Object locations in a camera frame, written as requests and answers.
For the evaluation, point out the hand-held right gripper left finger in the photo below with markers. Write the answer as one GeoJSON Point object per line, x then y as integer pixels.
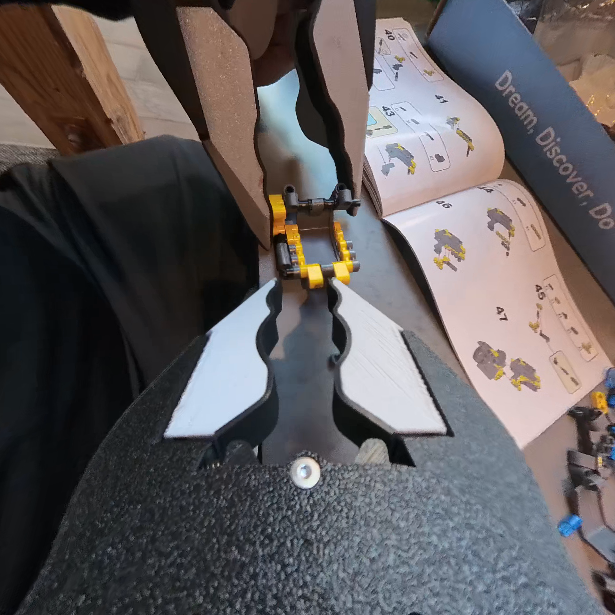
{"type": "Point", "coordinates": [226, 379]}

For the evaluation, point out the person's dark clothing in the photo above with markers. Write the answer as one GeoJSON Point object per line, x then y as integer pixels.
{"type": "Point", "coordinates": [96, 288]}

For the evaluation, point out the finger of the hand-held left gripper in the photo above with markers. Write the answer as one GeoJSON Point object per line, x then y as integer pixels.
{"type": "Point", "coordinates": [341, 86]}
{"type": "Point", "coordinates": [221, 96]}

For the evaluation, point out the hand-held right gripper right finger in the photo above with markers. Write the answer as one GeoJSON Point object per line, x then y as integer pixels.
{"type": "Point", "coordinates": [384, 379]}

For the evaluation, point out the grey desk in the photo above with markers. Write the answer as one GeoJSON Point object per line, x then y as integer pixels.
{"type": "Point", "coordinates": [394, 288]}

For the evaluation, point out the pile of loose brick pieces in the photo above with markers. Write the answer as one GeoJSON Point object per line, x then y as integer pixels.
{"type": "Point", "coordinates": [591, 456]}

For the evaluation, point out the yellow five-hole brick beam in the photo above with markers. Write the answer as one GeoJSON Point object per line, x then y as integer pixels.
{"type": "Point", "coordinates": [294, 245]}
{"type": "Point", "coordinates": [342, 250]}

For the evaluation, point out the person's left hand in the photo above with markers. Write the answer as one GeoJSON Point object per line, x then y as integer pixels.
{"type": "Point", "coordinates": [283, 53]}

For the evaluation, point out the grey yellow brick assembly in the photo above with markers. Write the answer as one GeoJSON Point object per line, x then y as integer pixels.
{"type": "Point", "coordinates": [312, 235]}

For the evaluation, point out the wooden panel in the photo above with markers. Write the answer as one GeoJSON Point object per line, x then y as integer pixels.
{"type": "Point", "coordinates": [57, 86]}

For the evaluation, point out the open instruction booklet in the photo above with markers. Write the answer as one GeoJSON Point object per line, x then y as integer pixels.
{"type": "Point", "coordinates": [480, 264]}

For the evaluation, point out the clear plastic bags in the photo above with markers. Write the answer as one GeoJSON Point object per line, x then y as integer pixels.
{"type": "Point", "coordinates": [586, 57]}

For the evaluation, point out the dark blue cardboard box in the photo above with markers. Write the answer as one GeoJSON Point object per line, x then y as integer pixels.
{"type": "Point", "coordinates": [528, 120]}

